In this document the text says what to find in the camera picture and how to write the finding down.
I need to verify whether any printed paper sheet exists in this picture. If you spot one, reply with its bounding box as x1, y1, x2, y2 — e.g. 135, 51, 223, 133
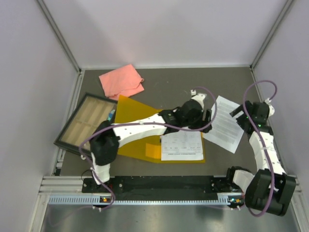
161, 130, 204, 161
203, 96, 243, 154

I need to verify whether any yellow plastic folder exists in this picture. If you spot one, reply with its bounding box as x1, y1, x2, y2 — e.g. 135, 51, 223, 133
113, 93, 206, 164

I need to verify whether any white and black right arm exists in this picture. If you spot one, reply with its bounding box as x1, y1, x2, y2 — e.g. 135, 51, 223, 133
225, 101, 296, 216

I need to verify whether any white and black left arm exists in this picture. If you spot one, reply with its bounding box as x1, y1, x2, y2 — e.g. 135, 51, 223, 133
89, 93, 212, 192

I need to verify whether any pink folded cloth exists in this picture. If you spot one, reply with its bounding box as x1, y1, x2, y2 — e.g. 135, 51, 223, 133
99, 64, 144, 101

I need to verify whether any black framed wooden tray box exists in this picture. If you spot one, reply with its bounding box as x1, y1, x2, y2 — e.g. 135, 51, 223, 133
54, 92, 117, 155

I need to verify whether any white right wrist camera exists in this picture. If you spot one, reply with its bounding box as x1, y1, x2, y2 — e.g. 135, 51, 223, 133
264, 98, 273, 108

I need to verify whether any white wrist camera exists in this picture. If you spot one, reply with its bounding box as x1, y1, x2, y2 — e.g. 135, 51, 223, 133
190, 89, 207, 102
264, 98, 273, 108

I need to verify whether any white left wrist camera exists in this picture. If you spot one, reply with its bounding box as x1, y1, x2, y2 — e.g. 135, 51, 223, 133
190, 89, 207, 102

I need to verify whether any slotted grey cable duct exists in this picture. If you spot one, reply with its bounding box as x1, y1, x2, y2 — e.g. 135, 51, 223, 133
48, 195, 244, 205

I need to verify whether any aluminium frame rail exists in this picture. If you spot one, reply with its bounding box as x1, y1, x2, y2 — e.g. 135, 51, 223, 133
41, 69, 85, 186

